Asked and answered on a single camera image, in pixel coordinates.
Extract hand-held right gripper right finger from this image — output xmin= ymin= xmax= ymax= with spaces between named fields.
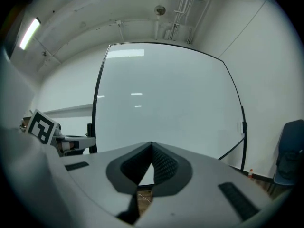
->
xmin=137 ymin=141 xmax=274 ymax=228

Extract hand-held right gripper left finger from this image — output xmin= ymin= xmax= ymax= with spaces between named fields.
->
xmin=45 ymin=141 xmax=152 ymax=228

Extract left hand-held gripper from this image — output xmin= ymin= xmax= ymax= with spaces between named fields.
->
xmin=27 ymin=109 xmax=97 ymax=156

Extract black metal stand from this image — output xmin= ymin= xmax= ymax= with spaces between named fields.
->
xmin=86 ymin=42 xmax=248 ymax=187

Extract black bag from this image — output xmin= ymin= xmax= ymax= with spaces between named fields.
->
xmin=276 ymin=151 xmax=304 ymax=180

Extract blue chair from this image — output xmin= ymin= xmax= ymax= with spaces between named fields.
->
xmin=270 ymin=119 xmax=304 ymax=194

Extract long ceiling light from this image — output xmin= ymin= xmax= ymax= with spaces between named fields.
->
xmin=19 ymin=17 xmax=41 ymax=50

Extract round ceiling fixture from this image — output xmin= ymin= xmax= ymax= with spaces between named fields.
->
xmin=153 ymin=5 xmax=166 ymax=16

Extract white ceiling pipes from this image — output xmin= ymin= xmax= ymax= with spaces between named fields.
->
xmin=172 ymin=0 xmax=202 ymax=45

